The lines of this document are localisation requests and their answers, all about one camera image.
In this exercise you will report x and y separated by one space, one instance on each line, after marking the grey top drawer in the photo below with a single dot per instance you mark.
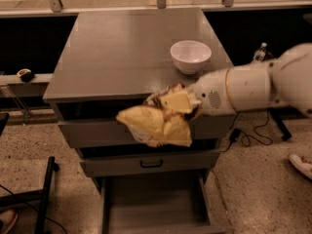
106 132

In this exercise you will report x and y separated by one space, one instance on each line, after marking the grey drawer cabinet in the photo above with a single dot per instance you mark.
113 60

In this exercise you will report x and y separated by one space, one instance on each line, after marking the black tape measure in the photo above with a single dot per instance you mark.
25 75

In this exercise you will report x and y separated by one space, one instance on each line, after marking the white red shoe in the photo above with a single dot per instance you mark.
7 221
302 164

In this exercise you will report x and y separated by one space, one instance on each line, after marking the black metal stand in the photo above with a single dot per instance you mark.
41 195

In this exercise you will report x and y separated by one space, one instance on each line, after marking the white bowl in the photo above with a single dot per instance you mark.
190 56

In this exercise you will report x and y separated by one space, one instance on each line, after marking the grey drawer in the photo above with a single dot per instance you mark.
123 165
161 203
106 132

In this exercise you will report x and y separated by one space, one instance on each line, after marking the black power adapter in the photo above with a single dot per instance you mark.
235 135

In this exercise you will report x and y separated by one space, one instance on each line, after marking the white red shoe right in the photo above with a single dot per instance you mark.
302 164

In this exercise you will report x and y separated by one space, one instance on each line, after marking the clear water bottle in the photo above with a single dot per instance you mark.
260 53

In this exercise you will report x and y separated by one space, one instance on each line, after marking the black middle drawer handle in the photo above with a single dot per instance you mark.
151 165

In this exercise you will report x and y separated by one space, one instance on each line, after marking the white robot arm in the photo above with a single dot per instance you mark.
279 82

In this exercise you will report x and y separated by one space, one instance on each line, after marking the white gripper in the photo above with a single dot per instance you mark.
211 89

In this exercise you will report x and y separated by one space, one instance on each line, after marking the grey middle drawer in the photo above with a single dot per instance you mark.
123 165

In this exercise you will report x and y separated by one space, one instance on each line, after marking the white red shoe left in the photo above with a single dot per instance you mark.
7 221

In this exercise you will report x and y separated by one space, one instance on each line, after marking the grey bottom drawer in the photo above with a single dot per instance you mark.
161 203

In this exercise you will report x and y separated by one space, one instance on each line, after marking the brown chip bag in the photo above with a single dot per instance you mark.
152 124

